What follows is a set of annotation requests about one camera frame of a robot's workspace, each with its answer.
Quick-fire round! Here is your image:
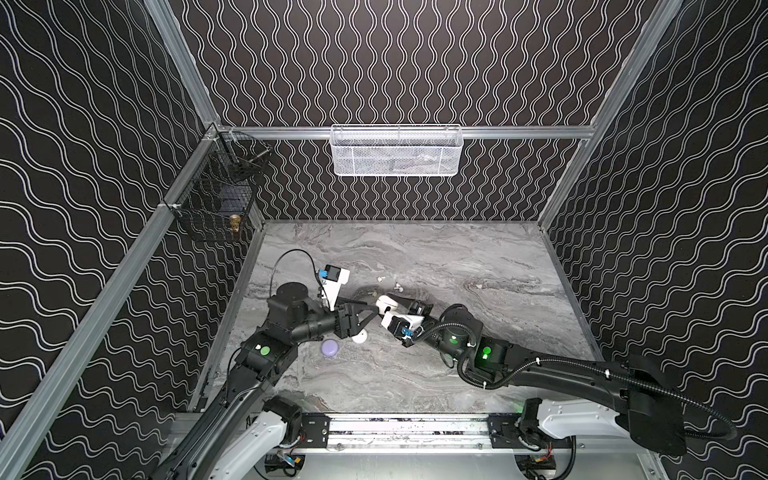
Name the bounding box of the purple round disc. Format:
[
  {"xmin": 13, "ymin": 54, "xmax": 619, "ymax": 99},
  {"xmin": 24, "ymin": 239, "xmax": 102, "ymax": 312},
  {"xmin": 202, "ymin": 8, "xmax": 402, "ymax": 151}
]
[{"xmin": 321, "ymin": 339, "xmax": 340, "ymax": 358}]

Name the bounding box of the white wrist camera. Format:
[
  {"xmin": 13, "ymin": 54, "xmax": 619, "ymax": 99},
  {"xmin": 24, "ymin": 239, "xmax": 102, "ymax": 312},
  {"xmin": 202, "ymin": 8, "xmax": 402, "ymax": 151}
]
[
  {"xmin": 317, "ymin": 264, "xmax": 350, "ymax": 311},
  {"xmin": 375, "ymin": 295, "xmax": 424, "ymax": 329}
]

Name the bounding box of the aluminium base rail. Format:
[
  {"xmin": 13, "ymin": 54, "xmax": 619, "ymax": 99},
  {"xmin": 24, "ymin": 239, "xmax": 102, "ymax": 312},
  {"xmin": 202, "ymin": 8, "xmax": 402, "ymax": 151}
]
[{"xmin": 279, "ymin": 413, "xmax": 647, "ymax": 455}]

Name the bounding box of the white wire mesh basket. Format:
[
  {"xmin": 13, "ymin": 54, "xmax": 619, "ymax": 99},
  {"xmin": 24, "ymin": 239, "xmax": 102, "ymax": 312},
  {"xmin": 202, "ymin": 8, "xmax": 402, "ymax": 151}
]
[{"xmin": 329, "ymin": 124, "xmax": 464, "ymax": 177}]

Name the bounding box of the white round disc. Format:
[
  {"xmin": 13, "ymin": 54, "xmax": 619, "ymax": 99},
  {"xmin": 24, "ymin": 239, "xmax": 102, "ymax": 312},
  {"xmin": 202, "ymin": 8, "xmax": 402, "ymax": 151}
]
[{"xmin": 351, "ymin": 329, "xmax": 368, "ymax": 344}]

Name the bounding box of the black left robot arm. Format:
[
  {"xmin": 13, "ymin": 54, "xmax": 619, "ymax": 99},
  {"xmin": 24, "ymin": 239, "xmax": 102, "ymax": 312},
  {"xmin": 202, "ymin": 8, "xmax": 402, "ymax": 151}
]
[{"xmin": 150, "ymin": 282, "xmax": 379, "ymax": 479}]

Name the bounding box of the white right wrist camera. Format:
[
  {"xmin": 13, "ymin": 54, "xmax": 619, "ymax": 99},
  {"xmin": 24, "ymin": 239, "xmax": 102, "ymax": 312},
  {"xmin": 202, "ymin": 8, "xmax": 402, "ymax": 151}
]
[{"xmin": 375, "ymin": 295, "xmax": 424, "ymax": 329}]

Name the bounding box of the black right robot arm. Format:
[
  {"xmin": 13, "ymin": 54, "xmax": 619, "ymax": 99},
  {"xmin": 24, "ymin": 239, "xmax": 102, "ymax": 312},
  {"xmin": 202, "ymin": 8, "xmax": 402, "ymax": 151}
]
[{"xmin": 376, "ymin": 295, "xmax": 738, "ymax": 456}]

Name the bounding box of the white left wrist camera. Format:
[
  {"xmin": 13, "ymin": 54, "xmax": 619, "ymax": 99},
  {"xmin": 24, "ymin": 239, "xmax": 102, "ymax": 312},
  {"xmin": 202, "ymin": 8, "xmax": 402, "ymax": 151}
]
[{"xmin": 317, "ymin": 264, "xmax": 350, "ymax": 311}]

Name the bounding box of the aluminium corner frame post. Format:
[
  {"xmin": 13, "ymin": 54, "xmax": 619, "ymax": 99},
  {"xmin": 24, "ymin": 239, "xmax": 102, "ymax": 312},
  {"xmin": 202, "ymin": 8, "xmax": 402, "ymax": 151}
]
[{"xmin": 145, "ymin": 0, "xmax": 220, "ymax": 125}]

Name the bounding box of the black wire basket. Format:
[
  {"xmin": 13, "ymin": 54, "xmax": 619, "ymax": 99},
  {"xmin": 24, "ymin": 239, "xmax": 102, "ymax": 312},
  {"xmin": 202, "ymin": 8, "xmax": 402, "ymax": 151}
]
[{"xmin": 171, "ymin": 131, "xmax": 274, "ymax": 245}]

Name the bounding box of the small brass object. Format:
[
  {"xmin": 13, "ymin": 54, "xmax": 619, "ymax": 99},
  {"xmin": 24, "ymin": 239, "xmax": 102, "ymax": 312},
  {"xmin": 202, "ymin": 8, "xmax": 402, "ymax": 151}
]
[{"xmin": 229, "ymin": 214, "xmax": 242, "ymax": 234}]

